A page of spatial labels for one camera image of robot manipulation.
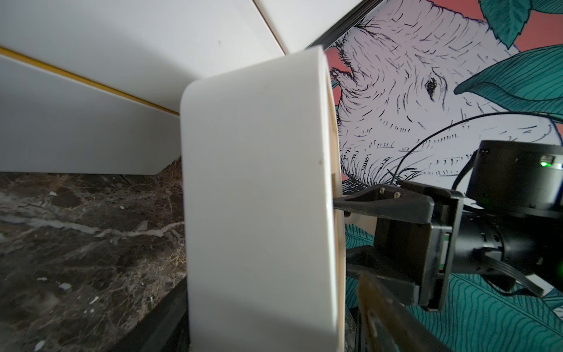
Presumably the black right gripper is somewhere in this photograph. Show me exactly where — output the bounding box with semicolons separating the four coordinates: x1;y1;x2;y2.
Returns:
333;181;464;311

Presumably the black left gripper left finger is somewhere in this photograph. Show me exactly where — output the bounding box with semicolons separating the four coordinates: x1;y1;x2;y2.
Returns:
111;278;190;351

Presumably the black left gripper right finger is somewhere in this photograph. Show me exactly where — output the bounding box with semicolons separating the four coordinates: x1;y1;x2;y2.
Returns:
357;273;449;352

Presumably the small white box bamboo lid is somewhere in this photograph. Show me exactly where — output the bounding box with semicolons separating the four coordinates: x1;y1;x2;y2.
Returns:
180;46;345;351

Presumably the large white box bamboo lid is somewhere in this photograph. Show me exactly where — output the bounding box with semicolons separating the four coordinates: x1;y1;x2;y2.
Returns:
1;1;282;111

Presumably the white box bamboo lid corner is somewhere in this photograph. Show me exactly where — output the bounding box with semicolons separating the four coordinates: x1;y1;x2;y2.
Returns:
255;0;361;54

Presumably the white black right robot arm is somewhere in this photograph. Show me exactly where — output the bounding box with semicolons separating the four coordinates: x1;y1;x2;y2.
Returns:
334;140;562;310

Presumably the white box yellow wood lid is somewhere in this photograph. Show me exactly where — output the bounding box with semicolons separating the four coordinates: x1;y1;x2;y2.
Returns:
1;48;181;175

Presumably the black right frame post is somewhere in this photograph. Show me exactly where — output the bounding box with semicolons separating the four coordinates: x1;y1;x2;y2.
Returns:
307;0;383;50

